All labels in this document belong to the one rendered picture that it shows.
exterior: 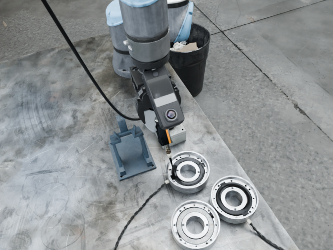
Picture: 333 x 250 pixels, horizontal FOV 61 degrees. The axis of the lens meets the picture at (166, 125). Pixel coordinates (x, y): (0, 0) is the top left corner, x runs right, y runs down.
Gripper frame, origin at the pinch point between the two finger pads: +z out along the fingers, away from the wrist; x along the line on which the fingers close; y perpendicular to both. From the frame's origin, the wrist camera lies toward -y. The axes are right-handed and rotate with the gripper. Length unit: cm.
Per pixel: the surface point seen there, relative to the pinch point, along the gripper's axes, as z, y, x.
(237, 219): 9.4, -22.6, -8.3
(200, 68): 68, 90, -54
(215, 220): 10.1, -20.9, -4.2
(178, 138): 10.9, 3.4, -5.3
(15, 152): 13.1, 18.4, 38.6
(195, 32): 56, 112, -60
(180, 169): 10.2, -6.1, -1.8
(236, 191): 10.5, -16.3, -11.7
